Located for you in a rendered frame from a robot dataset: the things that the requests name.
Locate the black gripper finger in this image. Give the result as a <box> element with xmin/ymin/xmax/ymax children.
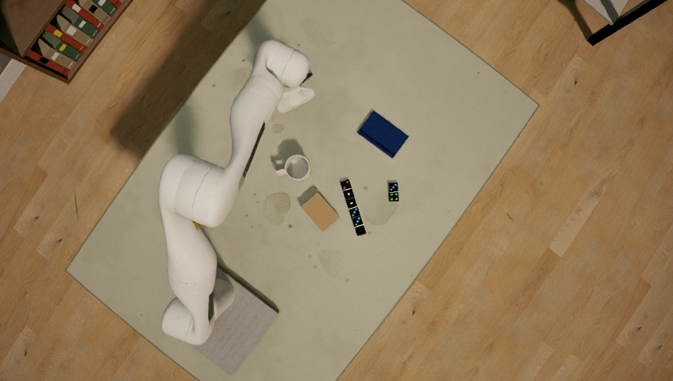
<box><xmin>302</xmin><ymin>69</ymin><xmax>313</xmax><ymax>83</ymax></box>

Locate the white mug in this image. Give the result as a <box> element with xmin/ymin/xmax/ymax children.
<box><xmin>275</xmin><ymin>155</ymin><xmax>311</xmax><ymax>181</ymax></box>

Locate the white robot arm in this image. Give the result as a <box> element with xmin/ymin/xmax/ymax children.
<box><xmin>159</xmin><ymin>39</ymin><xmax>314</xmax><ymax>345</ymax></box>

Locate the black domino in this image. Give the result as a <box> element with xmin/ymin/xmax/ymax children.
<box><xmin>345</xmin><ymin>198</ymin><xmax>360</xmax><ymax>217</ymax></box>
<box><xmin>340</xmin><ymin>179</ymin><xmax>354</xmax><ymax>200</ymax></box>
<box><xmin>388</xmin><ymin>183</ymin><xmax>399</xmax><ymax>202</ymax></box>
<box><xmin>352</xmin><ymin>216</ymin><xmax>366</xmax><ymax>236</ymax></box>

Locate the dark blue rectangular block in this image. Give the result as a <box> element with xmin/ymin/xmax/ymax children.
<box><xmin>357</xmin><ymin>111</ymin><xmax>409</xmax><ymax>159</ymax></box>

